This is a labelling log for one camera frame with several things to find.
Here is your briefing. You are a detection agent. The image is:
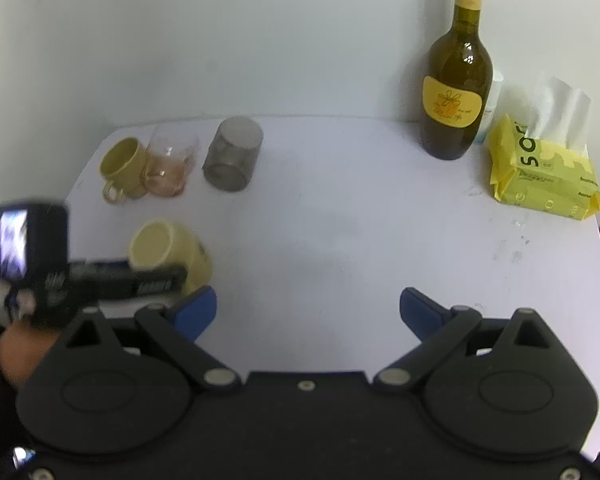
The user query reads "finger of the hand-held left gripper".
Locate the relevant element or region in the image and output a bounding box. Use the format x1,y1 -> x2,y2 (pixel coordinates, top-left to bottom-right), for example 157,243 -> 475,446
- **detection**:
86,258 -> 189,304

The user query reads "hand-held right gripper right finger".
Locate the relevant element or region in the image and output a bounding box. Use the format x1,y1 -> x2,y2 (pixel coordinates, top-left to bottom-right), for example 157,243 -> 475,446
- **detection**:
373,287 -> 569,392

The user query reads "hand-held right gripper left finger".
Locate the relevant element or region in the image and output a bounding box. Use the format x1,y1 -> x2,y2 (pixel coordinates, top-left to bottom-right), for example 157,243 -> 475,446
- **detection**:
54,285 -> 242,394

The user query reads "pale yellow cup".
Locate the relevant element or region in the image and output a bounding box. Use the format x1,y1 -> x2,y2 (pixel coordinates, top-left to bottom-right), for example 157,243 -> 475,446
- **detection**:
129,218 -> 214,297

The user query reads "pink glass cup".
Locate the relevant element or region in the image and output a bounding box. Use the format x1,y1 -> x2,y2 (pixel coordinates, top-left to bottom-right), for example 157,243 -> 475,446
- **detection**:
142,126 -> 201,197

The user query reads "grey glass cup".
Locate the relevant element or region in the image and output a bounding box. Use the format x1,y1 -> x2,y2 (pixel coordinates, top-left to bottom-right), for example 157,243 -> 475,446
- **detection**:
202,115 -> 265,193

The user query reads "person's left hand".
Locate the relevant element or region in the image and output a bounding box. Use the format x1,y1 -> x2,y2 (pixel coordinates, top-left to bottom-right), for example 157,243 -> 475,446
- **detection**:
0,287 -> 65,392

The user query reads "olive yellow mug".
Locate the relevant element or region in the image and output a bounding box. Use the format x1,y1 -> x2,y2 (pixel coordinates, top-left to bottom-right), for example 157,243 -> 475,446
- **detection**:
98,137 -> 149,205

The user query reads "yellow tissue pack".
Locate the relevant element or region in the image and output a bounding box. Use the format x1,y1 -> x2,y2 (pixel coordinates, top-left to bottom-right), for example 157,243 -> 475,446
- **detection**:
488,72 -> 600,222

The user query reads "small white bottle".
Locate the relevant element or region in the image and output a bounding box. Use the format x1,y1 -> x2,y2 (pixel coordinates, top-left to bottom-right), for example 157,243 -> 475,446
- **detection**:
475,70 -> 505,146

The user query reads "green wine bottle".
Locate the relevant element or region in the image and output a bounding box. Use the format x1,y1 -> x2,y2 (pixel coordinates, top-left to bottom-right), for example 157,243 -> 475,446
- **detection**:
418,0 -> 495,161

